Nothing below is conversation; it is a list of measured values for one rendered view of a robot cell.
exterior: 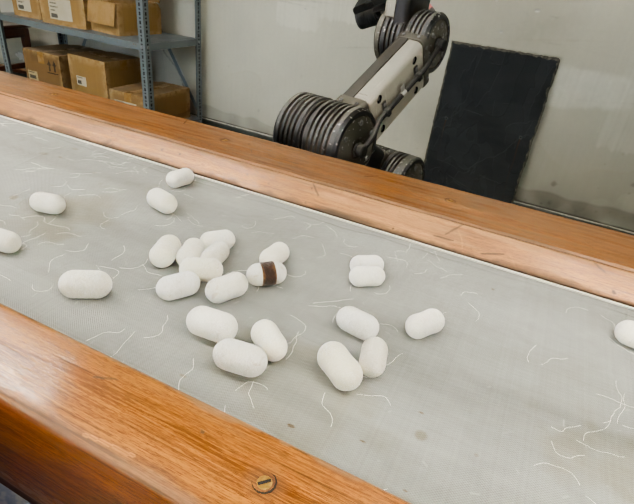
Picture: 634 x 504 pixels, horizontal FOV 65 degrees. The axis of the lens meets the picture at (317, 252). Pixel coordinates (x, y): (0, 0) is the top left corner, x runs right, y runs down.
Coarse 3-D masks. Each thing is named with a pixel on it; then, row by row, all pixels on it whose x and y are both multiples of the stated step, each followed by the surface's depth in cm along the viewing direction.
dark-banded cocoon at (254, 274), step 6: (258, 264) 41; (276, 264) 41; (282, 264) 42; (252, 270) 40; (258, 270) 40; (276, 270) 41; (282, 270) 41; (246, 276) 41; (252, 276) 40; (258, 276) 40; (282, 276) 41; (252, 282) 41; (258, 282) 40; (276, 282) 41
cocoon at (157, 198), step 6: (150, 192) 51; (156, 192) 50; (162, 192) 50; (150, 198) 50; (156, 198) 50; (162, 198) 50; (168, 198) 50; (174, 198) 50; (150, 204) 51; (156, 204) 50; (162, 204) 50; (168, 204) 50; (174, 204) 50; (162, 210) 50; (168, 210) 50; (174, 210) 51
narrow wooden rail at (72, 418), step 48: (0, 336) 30; (48, 336) 30; (0, 384) 27; (48, 384) 27; (96, 384) 27; (144, 384) 28; (0, 432) 28; (48, 432) 25; (96, 432) 25; (144, 432) 25; (192, 432) 25; (240, 432) 26; (0, 480) 31; (48, 480) 28; (96, 480) 25; (144, 480) 23; (192, 480) 23; (240, 480) 23; (288, 480) 24; (336, 480) 24
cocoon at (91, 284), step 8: (72, 272) 37; (80, 272) 37; (88, 272) 37; (96, 272) 37; (104, 272) 38; (64, 280) 36; (72, 280) 36; (80, 280) 36; (88, 280) 37; (96, 280) 37; (104, 280) 37; (64, 288) 36; (72, 288) 36; (80, 288) 36; (88, 288) 37; (96, 288) 37; (104, 288) 37; (72, 296) 37; (80, 296) 37; (88, 296) 37; (96, 296) 37; (104, 296) 38
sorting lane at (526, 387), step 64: (0, 128) 68; (0, 192) 51; (64, 192) 53; (128, 192) 54; (192, 192) 56; (0, 256) 41; (64, 256) 42; (128, 256) 43; (256, 256) 46; (320, 256) 47; (384, 256) 48; (448, 256) 49; (64, 320) 35; (128, 320) 36; (256, 320) 38; (320, 320) 38; (384, 320) 39; (448, 320) 40; (512, 320) 41; (576, 320) 42; (192, 384) 31; (256, 384) 32; (320, 384) 33; (384, 384) 33; (448, 384) 34; (512, 384) 34; (576, 384) 35; (320, 448) 28; (384, 448) 29; (448, 448) 29; (512, 448) 30; (576, 448) 30
